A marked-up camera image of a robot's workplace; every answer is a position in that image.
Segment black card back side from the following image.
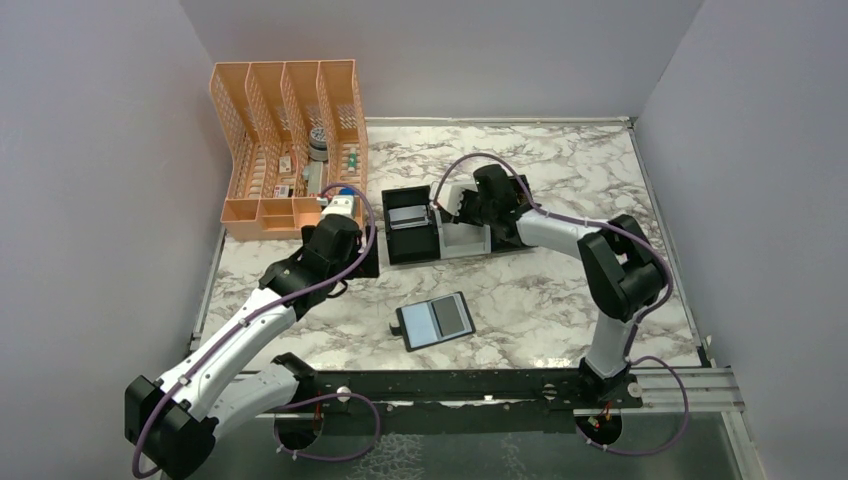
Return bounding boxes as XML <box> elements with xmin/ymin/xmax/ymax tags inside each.
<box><xmin>432</xmin><ymin>296</ymin><xmax>465</xmax><ymax>337</ymax></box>

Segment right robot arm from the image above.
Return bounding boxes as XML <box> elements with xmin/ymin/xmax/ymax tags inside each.
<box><xmin>459</xmin><ymin>165</ymin><xmax>669</xmax><ymax>407</ymax></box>

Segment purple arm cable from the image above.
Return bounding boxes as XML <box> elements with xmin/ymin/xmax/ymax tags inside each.
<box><xmin>429</xmin><ymin>152</ymin><xmax>692</xmax><ymax>458</ymax></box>
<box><xmin>131</xmin><ymin>183</ymin><xmax>383</xmax><ymax>480</ymax></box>

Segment silver card in left bin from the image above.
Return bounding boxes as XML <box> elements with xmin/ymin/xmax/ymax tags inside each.
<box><xmin>388</xmin><ymin>205</ymin><xmax>430</xmax><ymax>230</ymax></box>

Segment black left card bin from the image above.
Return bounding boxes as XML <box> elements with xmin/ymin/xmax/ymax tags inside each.
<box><xmin>381</xmin><ymin>185</ymin><xmax>440</xmax><ymax>266</ymax></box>

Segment peach plastic file organizer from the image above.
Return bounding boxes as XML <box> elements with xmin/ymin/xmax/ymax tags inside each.
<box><xmin>209</xmin><ymin>59</ymin><xmax>369</xmax><ymax>241</ymax></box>

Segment green white small tube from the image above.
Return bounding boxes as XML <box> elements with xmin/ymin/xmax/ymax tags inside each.
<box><xmin>347</xmin><ymin>149</ymin><xmax>358</xmax><ymax>174</ymax></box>

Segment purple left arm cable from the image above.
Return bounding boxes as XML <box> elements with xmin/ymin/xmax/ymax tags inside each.
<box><xmin>131</xmin><ymin>183</ymin><xmax>383</xmax><ymax>480</ymax></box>

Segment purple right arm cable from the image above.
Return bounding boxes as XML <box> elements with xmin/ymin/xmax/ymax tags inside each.
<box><xmin>429</xmin><ymin>152</ymin><xmax>692</xmax><ymax>458</ymax></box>

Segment black leather card holder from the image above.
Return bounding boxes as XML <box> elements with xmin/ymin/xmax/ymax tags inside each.
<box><xmin>389</xmin><ymin>291</ymin><xmax>476</xmax><ymax>352</ymax></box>

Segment black mounting rail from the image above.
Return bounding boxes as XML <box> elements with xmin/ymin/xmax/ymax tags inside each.
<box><xmin>268</xmin><ymin>368</ymin><xmax>643</xmax><ymax>435</ymax></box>

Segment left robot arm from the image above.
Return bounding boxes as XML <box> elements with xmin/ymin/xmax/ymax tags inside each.
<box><xmin>124</xmin><ymin>214</ymin><xmax>379</xmax><ymax>479</ymax></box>

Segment grey flat box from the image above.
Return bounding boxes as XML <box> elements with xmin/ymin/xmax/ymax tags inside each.
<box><xmin>304</xmin><ymin>161</ymin><xmax>326</xmax><ymax>196</ymax></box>

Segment red white small box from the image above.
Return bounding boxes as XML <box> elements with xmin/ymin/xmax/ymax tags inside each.
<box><xmin>273</xmin><ymin>184</ymin><xmax>292</xmax><ymax>198</ymax></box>

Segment white middle card bin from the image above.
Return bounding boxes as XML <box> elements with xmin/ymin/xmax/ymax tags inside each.
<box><xmin>430</xmin><ymin>182</ymin><xmax>492</xmax><ymax>260</ymax></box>

